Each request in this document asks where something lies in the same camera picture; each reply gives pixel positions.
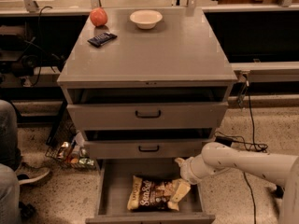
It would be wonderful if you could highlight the grey drawer cabinet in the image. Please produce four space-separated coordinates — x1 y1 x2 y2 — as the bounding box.
57 7 238 171

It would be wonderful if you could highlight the black office chair base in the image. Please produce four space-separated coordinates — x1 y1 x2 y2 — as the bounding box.
19 202 36 219

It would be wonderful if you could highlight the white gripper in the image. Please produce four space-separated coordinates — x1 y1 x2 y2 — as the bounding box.
170 156 203 203

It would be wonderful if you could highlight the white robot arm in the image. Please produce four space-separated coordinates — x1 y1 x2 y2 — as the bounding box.
175 142 299 224

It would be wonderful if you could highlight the brown sea salt chip bag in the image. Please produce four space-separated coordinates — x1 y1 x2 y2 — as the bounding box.
127 176 179 211

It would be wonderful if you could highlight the dark blue snack bar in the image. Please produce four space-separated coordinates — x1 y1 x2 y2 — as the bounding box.
88 32 117 48

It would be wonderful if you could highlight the middle grey drawer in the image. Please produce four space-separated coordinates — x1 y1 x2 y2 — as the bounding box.
84 128 213 159

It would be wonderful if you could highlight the dark machine on left shelf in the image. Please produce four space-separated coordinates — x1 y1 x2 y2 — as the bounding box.
0 24 64 77

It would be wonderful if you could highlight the grey sneaker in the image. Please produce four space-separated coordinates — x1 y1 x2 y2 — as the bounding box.
15 162 50 185

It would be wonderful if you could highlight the grey drawer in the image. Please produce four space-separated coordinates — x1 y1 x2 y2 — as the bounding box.
84 128 213 159
85 158 215 224
64 87 227 131

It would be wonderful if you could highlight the person leg in jeans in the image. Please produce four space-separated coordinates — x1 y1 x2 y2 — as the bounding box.
0 100 21 171

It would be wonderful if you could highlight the white bowl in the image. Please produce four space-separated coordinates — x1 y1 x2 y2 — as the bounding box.
130 10 163 30

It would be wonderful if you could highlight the black power adapter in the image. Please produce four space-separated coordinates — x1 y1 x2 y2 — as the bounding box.
215 136 233 147

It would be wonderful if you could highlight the top grey drawer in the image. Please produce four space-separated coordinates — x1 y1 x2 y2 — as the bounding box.
64 87 227 131

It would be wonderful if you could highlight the wire basket of snacks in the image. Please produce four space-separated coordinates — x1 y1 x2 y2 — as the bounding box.
45 132 95 170

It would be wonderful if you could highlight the bottom grey drawer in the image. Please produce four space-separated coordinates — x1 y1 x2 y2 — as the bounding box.
85 158 215 224

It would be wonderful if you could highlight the red apple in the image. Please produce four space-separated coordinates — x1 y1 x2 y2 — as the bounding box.
90 7 107 27

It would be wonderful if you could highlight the black power cable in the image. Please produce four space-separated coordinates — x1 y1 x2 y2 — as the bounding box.
214 73 269 224

